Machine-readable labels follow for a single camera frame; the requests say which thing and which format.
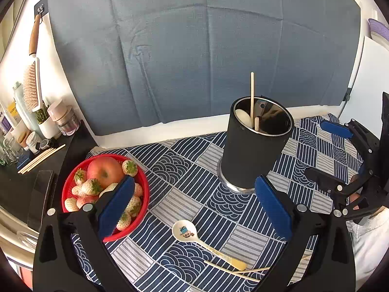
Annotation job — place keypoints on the purple label bottle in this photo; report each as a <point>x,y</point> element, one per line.
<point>5,121</point>

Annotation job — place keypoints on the red apple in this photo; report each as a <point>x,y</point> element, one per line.
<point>105,172</point>

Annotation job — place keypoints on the pink lidded glass jar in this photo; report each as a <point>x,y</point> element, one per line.
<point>67,121</point>

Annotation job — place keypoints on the black side shelf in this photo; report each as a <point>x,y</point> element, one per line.
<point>70,155</point>

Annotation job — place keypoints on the red strainer basket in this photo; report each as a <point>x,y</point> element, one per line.
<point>142,206</point>

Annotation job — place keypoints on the bundle of wooden sticks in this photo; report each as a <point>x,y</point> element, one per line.
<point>41,159</point>

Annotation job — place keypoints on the person's right hand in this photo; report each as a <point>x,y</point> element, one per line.
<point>355,197</point>

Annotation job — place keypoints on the person's right forearm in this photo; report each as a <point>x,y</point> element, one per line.
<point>372,246</point>

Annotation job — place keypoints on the purple bowl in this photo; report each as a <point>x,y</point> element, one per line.
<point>380,30</point>

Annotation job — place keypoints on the black phone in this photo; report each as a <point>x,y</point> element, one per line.
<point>41,197</point>

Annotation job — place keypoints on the blue patterned tablecloth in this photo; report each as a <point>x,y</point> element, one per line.
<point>188,182</point>

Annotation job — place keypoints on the white board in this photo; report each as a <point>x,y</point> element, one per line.
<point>370,76</point>

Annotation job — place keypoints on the black cylindrical utensil holder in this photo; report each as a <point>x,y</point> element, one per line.
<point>243,158</point>

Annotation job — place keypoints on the grey backdrop cloth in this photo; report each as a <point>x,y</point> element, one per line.
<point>197,51</point>

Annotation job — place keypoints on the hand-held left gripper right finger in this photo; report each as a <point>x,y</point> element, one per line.
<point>273,210</point>

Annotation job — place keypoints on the black clip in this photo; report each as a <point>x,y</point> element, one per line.
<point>346,93</point>

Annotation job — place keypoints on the pile of white strawberries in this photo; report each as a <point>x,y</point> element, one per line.
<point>91,187</point>

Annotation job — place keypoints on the small potted plant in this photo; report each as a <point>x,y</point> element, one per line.
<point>48,127</point>

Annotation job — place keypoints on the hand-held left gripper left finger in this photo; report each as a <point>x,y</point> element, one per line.
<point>117,206</point>

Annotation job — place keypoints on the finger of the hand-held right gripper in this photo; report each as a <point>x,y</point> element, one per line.
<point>335,129</point>
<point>325,181</point>

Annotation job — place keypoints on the clear glass jars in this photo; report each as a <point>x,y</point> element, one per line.
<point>10,150</point>

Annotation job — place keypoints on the pale green spray bottle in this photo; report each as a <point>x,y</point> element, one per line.
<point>22,106</point>

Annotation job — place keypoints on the small white jar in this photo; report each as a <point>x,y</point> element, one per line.
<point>33,142</point>

